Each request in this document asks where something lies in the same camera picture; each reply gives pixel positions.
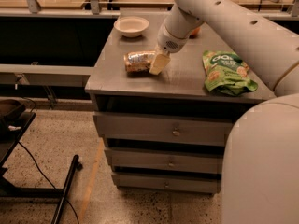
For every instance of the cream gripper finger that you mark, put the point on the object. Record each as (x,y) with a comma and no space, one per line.
(159,62)

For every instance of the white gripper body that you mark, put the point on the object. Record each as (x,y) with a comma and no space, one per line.
(165,41)

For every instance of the orange patterned drink can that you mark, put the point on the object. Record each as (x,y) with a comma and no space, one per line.
(138,61)

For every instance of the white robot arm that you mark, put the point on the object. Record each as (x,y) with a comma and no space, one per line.
(260,178)

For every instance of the green rice chip bag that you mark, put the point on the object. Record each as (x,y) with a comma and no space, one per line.
(227,73)

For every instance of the orange fruit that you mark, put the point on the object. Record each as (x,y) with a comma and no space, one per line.
(195,32)

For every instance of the white ceramic bowl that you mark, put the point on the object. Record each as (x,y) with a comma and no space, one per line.
(131,26)

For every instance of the grey drawer cabinet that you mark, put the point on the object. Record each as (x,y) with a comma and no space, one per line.
(179,91)

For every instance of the top grey drawer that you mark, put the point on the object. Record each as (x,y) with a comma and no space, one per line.
(193,131)

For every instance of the grey drawer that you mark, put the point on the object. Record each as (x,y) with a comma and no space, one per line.
(193,131)
(158,160)
(166,182)

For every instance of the middle grey drawer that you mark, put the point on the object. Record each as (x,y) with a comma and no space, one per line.
(158,160)

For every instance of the bottom grey drawer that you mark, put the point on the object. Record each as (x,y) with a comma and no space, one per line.
(166,182)

